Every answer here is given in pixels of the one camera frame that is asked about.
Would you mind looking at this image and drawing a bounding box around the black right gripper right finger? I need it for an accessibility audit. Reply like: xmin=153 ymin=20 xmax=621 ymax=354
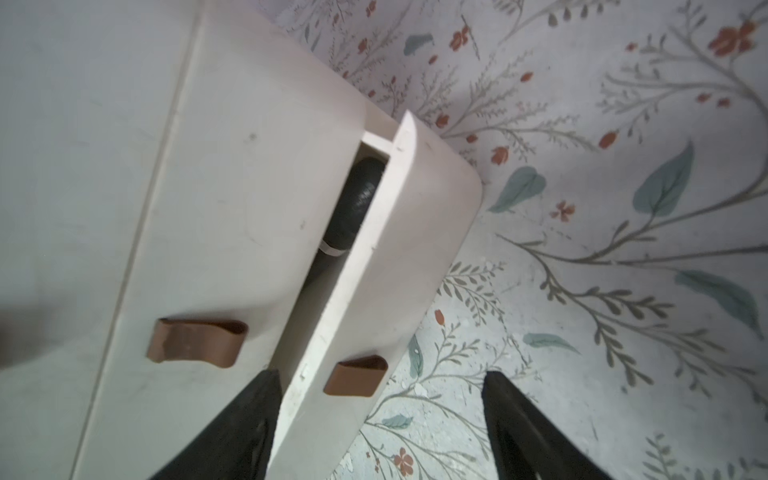
xmin=481 ymin=371 xmax=610 ymax=480

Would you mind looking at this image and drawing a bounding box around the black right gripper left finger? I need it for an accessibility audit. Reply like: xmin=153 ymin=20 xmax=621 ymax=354
xmin=153 ymin=369 xmax=282 ymax=480

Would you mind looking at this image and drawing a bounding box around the white plastic drawer cabinet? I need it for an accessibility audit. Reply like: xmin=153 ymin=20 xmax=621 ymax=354
xmin=0 ymin=0 xmax=385 ymax=480

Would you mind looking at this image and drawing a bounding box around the white bottom drawer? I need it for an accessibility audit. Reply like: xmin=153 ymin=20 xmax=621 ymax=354
xmin=267 ymin=113 xmax=482 ymax=479

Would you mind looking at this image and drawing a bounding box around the brown middle drawer handle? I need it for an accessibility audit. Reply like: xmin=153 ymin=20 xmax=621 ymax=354
xmin=146 ymin=318 xmax=249 ymax=369

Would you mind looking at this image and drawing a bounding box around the brown drawer handle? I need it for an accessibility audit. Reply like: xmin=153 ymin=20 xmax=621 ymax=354
xmin=323 ymin=355 xmax=389 ymax=398
xmin=146 ymin=318 xmax=249 ymax=369

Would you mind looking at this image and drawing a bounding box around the brown bottom drawer handle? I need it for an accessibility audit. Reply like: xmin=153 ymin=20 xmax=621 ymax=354
xmin=323 ymin=355 xmax=389 ymax=398

